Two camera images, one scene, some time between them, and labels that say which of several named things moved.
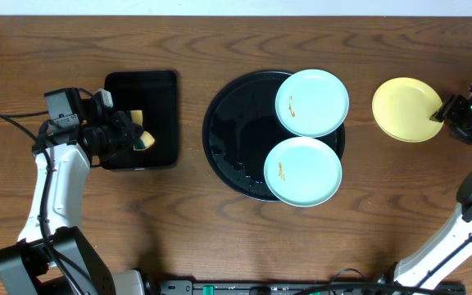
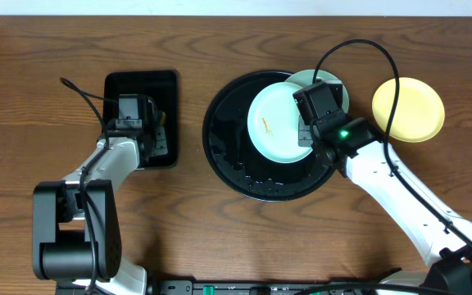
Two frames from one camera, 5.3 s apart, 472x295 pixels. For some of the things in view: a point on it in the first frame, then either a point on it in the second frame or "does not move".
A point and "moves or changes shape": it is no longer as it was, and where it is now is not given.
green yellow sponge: [146, 138] moves or changes shape
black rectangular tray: [155, 93] does not move
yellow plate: [402, 108] does not move
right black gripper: [452, 112] -> [306, 134]
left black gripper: [126, 131] -> [160, 139]
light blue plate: [302, 171] -> [273, 124]
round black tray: [241, 128] does not move
